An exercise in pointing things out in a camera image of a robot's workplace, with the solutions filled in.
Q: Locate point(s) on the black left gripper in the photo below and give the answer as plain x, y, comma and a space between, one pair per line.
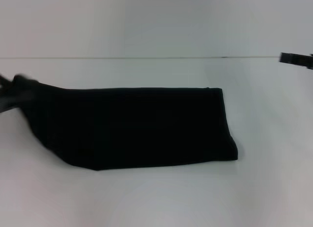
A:
7, 99

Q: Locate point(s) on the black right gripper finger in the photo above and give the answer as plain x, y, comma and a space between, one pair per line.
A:
296, 59

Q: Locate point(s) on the black t-shirt with FREE print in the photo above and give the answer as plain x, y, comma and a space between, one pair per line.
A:
134, 126

